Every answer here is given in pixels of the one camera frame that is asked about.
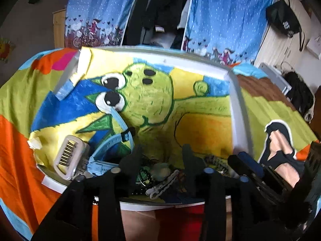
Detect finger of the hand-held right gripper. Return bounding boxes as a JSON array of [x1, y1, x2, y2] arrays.
[[238, 152, 266, 179], [227, 154, 255, 182]]

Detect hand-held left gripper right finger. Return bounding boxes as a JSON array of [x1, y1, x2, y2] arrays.
[[182, 144, 292, 241]]

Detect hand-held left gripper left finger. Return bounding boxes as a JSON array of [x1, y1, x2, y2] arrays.
[[32, 144, 143, 241]]

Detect gold chain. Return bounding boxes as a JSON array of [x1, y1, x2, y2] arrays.
[[204, 155, 230, 175]]

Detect dark wooden bead bracelet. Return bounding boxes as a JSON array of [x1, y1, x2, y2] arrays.
[[130, 156, 156, 197]]

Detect blue smartwatch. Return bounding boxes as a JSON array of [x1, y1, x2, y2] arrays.
[[85, 106, 137, 178]]

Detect white shallow box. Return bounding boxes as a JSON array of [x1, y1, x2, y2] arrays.
[[36, 45, 257, 212]]

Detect white comb hair clip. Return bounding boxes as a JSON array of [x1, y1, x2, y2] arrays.
[[54, 135, 90, 181]]

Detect cartoon crayon drawing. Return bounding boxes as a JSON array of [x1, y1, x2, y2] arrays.
[[28, 47, 236, 204]]

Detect black bag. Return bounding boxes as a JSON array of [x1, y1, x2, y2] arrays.
[[285, 71, 316, 122]]

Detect beige tape piece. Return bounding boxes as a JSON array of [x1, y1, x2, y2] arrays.
[[27, 138, 43, 150]]

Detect blue tape piece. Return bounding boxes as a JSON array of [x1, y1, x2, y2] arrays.
[[55, 80, 76, 99]]

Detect white wardrobe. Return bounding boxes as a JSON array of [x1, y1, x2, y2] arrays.
[[254, 0, 321, 81]]

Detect colourful printed blanket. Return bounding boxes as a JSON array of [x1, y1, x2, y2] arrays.
[[0, 46, 321, 241]]

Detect small white box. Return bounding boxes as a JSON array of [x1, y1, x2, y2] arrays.
[[306, 37, 321, 56]]

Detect black cap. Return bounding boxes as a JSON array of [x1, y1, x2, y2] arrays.
[[265, 0, 306, 52]]

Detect blue dotted curtain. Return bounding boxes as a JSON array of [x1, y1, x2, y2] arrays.
[[182, 0, 277, 65], [64, 0, 143, 49]]

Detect wooden cabinet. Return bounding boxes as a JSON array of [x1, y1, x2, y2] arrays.
[[52, 8, 68, 49]]

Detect dark hanging clothes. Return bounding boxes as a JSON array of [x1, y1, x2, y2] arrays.
[[122, 0, 194, 50]]

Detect colourful wall sticker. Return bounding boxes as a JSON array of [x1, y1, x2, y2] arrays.
[[0, 38, 16, 63]]

